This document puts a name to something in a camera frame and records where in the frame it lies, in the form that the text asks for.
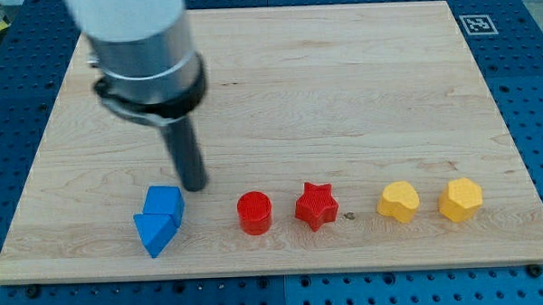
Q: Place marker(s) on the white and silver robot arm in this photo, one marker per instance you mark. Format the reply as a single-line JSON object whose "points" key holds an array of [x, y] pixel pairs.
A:
{"points": [[151, 71]]}

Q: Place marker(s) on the red cylinder block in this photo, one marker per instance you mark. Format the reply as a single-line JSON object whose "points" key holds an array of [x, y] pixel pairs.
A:
{"points": [[254, 211]]}

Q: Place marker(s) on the light wooden board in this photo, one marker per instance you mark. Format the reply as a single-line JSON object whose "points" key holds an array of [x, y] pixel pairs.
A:
{"points": [[357, 96]]}

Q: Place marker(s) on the red star block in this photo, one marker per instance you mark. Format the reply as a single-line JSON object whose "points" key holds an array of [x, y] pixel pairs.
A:
{"points": [[316, 206]]}

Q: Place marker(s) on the black cylindrical pointer rod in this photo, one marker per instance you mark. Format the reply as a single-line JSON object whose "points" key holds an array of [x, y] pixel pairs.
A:
{"points": [[179, 136]]}

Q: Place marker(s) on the blue cube block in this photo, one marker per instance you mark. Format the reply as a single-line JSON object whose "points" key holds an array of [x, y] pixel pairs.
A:
{"points": [[166, 200]]}

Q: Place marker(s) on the yellow heart block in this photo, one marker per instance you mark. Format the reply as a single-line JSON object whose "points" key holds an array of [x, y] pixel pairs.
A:
{"points": [[399, 200]]}

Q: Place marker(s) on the blue triangular block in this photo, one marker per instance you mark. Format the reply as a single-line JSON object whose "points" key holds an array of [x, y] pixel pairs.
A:
{"points": [[155, 231]]}

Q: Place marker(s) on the yellow hexagon block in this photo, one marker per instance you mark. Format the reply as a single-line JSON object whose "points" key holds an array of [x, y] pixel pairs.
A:
{"points": [[460, 200]]}

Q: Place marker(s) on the white fiducial marker tag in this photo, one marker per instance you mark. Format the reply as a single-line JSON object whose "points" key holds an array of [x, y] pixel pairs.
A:
{"points": [[478, 24]]}

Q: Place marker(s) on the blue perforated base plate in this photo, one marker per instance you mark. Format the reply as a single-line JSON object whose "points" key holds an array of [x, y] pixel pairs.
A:
{"points": [[34, 53]]}

